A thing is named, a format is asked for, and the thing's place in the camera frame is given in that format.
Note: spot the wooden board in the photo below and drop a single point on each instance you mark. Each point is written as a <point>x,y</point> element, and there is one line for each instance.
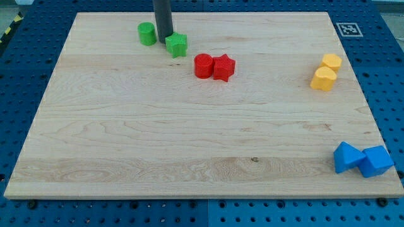
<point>120,120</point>

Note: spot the yellow hexagon block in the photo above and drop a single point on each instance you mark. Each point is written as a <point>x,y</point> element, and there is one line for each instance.
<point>331,61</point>

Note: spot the black bolt bottom right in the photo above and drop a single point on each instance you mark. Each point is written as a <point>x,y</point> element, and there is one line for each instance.
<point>382,202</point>

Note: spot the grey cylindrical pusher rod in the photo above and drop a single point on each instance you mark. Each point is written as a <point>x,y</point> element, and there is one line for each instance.
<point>163,18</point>

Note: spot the red star block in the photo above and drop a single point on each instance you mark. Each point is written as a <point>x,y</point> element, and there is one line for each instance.
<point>224,67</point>

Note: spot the blue triangle block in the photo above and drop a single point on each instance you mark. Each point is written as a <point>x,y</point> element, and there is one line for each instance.
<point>347,157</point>

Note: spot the yellow heart block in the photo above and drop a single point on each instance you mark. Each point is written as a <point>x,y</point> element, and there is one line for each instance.
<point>323,79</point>

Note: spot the black bolt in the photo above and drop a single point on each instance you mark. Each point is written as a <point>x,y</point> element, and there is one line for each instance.
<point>32,204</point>
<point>382,202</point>

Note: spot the blue cube block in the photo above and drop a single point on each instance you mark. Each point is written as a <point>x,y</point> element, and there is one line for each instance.
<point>377,161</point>

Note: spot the green cylinder block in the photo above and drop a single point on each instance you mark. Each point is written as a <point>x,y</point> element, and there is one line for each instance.
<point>146,32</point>

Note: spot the red cylinder block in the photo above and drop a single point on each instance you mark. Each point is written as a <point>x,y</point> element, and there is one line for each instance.
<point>203,66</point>

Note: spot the white fiducial marker tag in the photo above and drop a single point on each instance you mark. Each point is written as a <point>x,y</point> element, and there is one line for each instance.
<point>348,29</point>

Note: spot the green star block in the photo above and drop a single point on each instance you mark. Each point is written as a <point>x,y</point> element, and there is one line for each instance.
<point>176,45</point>

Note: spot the black bolt bottom left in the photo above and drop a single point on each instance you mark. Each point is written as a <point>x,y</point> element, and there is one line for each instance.
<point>32,204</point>

